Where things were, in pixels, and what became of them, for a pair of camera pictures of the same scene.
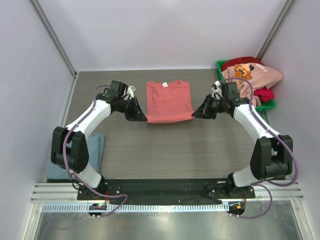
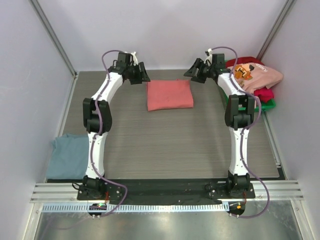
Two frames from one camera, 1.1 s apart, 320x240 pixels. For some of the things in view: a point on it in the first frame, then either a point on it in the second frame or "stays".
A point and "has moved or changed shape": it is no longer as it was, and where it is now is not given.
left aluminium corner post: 54,37 stays
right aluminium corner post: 274,29 stays
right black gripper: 208,107 -> 200,71
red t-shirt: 265,94 stays
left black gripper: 139,116 -> 142,76
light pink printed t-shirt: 259,75 stays
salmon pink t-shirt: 167,102 has moved or changed shape
